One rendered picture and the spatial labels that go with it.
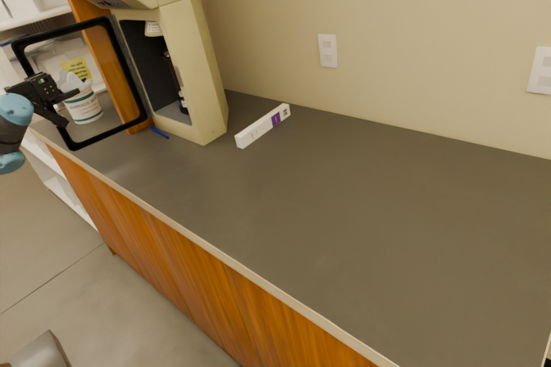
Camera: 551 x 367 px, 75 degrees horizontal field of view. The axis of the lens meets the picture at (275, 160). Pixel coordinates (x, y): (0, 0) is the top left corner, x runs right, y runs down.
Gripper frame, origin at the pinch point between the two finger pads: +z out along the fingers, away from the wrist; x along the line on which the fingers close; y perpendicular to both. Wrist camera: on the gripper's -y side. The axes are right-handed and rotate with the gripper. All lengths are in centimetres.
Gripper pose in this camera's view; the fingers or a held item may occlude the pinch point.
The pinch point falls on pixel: (86, 83)
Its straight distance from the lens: 127.7
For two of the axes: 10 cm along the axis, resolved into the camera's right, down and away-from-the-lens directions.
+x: -7.3, -2.6, 6.3
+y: -1.9, -8.1, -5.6
